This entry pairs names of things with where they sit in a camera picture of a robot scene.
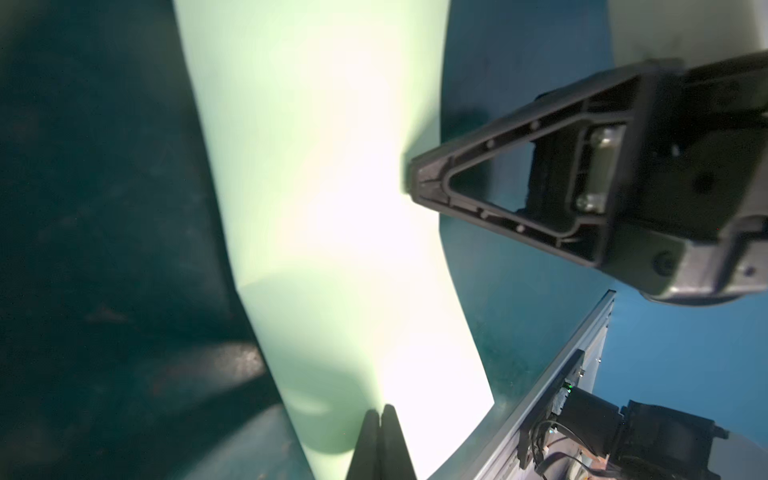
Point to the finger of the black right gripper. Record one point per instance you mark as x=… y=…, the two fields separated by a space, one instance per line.
x=556 y=173

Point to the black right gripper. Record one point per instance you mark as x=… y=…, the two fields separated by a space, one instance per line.
x=694 y=232

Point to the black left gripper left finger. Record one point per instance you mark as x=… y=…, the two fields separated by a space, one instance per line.
x=365 y=464

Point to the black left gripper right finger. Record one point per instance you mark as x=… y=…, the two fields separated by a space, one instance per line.
x=395 y=460

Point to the light green paper sheet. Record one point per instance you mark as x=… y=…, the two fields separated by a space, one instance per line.
x=310 y=111

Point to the aluminium front rail platform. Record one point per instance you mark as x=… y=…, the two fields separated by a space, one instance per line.
x=492 y=451

